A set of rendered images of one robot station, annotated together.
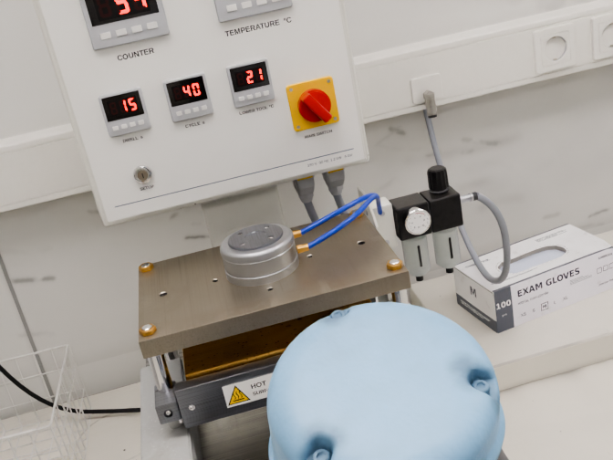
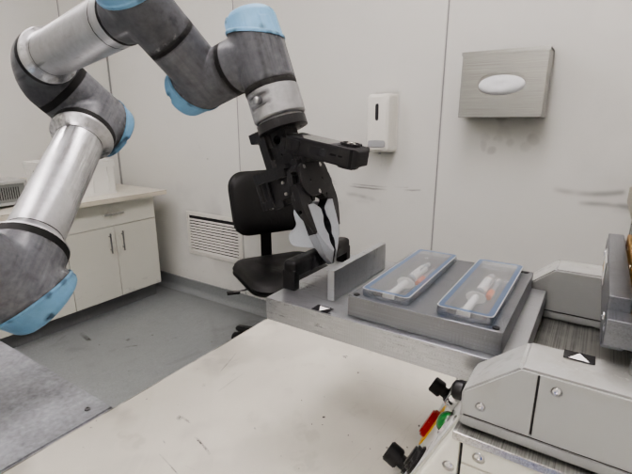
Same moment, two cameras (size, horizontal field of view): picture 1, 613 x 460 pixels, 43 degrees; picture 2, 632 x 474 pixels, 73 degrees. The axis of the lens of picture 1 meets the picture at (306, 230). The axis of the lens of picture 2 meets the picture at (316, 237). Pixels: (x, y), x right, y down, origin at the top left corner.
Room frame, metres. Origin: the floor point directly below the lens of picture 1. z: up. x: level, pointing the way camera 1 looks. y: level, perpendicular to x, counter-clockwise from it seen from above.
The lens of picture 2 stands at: (0.70, -0.45, 1.18)
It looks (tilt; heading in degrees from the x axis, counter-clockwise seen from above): 15 degrees down; 130
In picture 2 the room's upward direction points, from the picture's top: straight up
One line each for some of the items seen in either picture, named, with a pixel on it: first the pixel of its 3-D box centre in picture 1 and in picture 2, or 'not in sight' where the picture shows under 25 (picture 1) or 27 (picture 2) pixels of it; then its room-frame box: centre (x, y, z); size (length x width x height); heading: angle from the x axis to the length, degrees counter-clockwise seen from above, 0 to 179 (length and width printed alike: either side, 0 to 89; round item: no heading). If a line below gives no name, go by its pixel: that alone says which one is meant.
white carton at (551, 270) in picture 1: (535, 275); not in sight; (1.12, -0.35, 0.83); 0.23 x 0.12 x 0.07; 107
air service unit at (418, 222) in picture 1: (426, 227); not in sight; (0.92, -0.15, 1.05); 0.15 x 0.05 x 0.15; 97
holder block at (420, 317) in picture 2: not in sight; (446, 292); (0.51, 0.02, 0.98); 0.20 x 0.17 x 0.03; 97
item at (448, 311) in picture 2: not in sight; (484, 292); (0.55, 0.03, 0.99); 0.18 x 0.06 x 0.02; 97
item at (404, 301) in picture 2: not in sight; (414, 277); (0.46, 0.02, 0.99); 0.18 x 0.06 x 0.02; 97
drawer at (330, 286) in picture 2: not in sight; (408, 292); (0.46, 0.02, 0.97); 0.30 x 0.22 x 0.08; 7
